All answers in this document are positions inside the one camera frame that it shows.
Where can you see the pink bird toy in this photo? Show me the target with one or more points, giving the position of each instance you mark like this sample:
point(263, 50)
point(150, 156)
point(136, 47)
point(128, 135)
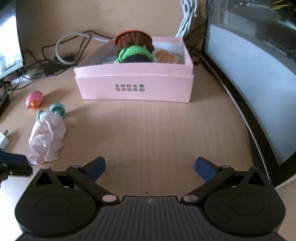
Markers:
point(34, 100)

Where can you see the pink cardboard box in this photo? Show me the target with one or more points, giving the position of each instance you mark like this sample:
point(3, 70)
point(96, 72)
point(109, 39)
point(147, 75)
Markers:
point(98, 77)

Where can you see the computer case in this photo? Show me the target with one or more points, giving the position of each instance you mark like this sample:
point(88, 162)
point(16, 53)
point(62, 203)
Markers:
point(250, 47)

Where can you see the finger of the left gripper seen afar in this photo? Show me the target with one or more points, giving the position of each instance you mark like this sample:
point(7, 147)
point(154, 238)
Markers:
point(14, 165)

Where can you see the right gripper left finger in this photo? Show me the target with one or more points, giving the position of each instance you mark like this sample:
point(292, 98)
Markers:
point(85, 178)

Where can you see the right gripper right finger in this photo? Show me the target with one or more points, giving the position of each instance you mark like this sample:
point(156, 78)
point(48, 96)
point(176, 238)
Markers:
point(213, 176)

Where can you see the monitor with black stand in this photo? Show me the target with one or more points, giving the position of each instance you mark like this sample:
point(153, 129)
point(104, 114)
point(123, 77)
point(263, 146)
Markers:
point(10, 51)

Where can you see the white power strip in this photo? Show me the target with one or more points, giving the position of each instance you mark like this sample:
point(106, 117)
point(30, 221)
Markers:
point(26, 77)

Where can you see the crochet doll with red hat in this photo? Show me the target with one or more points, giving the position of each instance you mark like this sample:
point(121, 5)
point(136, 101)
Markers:
point(134, 46)

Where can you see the white power adapter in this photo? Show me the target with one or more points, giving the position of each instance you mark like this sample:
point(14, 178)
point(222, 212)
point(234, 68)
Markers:
point(4, 141)

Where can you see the teal plastic toy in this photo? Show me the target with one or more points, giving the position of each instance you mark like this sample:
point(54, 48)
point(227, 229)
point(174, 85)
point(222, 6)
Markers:
point(55, 113)

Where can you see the black keyboard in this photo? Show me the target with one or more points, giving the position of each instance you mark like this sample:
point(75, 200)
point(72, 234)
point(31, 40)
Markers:
point(4, 101)

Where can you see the black power brick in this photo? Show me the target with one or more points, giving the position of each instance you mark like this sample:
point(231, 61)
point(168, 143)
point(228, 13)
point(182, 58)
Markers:
point(54, 68)

